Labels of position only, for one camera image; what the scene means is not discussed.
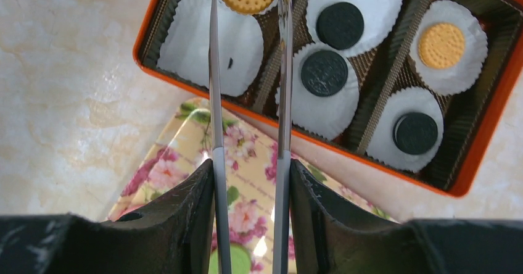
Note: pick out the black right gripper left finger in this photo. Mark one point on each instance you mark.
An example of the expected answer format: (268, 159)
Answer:
(171, 234)

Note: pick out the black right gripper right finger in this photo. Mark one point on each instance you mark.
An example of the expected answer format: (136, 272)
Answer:
(333, 235)

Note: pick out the metal tongs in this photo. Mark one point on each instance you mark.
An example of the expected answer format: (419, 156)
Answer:
(281, 207)

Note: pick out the black cookie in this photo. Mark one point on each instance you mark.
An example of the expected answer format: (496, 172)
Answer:
(340, 25)
(324, 73)
(415, 133)

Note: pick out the orange cookie box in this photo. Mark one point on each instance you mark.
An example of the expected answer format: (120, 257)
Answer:
(470, 118)

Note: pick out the green cookie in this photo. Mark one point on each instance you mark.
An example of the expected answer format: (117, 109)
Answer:
(240, 260)

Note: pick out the floral serving tray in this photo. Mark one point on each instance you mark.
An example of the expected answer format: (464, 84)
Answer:
(250, 157)

